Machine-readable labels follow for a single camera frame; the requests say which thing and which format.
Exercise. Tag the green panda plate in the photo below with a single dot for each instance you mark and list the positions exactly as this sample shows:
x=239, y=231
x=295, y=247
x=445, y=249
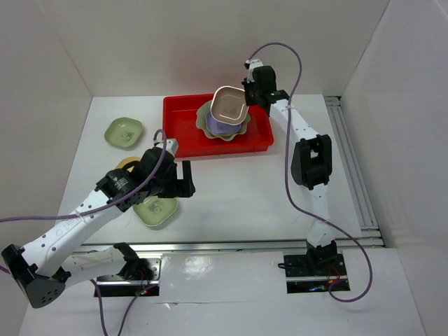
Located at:
x=154, y=211
x=123, y=132

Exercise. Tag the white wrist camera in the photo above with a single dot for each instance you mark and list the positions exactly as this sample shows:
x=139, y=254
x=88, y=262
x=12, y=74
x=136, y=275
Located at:
x=171, y=147
x=251, y=65

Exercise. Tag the large green scalloped bowl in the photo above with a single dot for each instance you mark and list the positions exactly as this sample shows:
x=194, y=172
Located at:
x=203, y=113

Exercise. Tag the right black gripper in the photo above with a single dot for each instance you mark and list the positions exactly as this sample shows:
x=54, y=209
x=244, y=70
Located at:
x=246, y=87

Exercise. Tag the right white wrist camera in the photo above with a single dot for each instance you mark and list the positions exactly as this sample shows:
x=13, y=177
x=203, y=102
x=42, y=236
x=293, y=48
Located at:
x=251, y=65

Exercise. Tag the purple panda plate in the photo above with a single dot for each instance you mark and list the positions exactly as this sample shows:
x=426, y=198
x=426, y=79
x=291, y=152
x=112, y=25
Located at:
x=220, y=128

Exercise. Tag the red plastic bin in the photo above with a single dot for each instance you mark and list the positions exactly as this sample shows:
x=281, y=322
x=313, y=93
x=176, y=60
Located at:
x=179, y=122

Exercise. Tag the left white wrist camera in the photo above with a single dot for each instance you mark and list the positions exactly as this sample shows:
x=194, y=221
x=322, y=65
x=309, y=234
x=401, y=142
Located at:
x=171, y=147

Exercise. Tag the green panda plate back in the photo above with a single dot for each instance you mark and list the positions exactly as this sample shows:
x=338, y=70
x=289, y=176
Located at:
x=123, y=132

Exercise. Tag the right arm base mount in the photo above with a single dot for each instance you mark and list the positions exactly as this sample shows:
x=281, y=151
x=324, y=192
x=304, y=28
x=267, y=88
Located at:
x=301, y=278

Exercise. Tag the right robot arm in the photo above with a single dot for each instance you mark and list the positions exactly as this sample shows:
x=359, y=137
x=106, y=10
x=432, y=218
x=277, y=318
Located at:
x=309, y=162

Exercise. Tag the aluminium rail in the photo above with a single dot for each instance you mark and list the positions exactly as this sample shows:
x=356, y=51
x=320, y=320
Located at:
x=366, y=242

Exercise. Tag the pink-brown panda plate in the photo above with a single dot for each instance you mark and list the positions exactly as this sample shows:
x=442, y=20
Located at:
x=229, y=105

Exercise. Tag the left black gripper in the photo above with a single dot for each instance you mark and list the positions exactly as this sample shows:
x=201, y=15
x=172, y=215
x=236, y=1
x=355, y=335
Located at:
x=179, y=187

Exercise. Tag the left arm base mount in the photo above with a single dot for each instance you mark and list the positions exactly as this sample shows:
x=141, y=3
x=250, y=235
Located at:
x=145, y=281

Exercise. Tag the yellow panda plate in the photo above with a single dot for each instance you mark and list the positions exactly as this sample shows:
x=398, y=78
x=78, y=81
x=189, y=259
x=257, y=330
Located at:
x=128, y=163

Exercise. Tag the green panda plate front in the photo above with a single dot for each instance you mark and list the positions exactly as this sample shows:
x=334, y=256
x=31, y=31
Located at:
x=154, y=211

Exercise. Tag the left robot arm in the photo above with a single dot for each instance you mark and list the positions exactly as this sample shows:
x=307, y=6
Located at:
x=45, y=267

